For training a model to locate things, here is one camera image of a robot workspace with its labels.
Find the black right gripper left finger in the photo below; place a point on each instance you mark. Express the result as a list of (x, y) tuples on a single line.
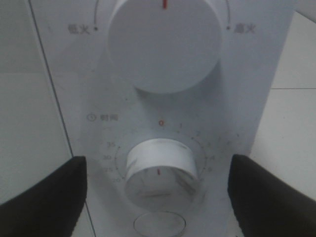
[(51, 208)]

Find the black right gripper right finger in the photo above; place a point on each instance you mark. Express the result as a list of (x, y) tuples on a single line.
[(265, 206)]

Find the white microwave door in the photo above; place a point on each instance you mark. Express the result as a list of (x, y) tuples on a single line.
[(32, 138)]

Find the round white door button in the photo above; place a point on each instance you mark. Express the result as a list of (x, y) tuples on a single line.
[(160, 224)]

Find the white microwave knob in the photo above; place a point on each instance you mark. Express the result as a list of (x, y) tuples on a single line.
[(164, 46), (161, 174)]

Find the white microwave oven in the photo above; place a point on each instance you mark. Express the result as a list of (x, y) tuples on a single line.
[(104, 116)]

